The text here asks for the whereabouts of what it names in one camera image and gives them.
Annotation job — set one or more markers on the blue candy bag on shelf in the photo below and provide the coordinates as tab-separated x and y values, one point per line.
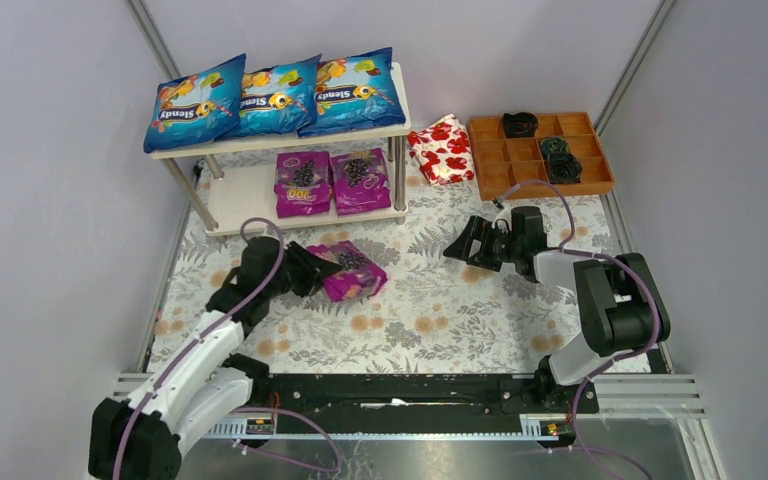
355	93

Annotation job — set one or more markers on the purple grape candy bag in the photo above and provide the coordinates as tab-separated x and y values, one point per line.
359	276
303	183
360	182

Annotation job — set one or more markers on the wooden compartment tray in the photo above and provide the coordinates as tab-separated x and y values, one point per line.
503	162

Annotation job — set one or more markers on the floral table mat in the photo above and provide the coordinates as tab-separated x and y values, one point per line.
433	315

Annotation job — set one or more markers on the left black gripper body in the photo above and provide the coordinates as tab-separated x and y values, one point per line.
302	268

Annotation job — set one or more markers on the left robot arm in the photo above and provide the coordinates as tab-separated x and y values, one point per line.
147	434

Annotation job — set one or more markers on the dark green coiled item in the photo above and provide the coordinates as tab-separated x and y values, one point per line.
552	145

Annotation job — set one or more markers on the white two-tier shelf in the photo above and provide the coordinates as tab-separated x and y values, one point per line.
248	191

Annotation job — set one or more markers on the red floral white pouch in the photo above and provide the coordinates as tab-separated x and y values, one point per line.
443	152

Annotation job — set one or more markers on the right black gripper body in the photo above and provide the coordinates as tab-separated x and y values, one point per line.
492	245

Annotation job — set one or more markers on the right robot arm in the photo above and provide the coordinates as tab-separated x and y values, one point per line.
619	309

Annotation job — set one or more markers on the black coiled item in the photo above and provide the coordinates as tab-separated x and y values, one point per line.
563	168
519	125

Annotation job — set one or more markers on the blue Slendy candy bag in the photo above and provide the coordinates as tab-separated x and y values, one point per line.
277	100
198	108

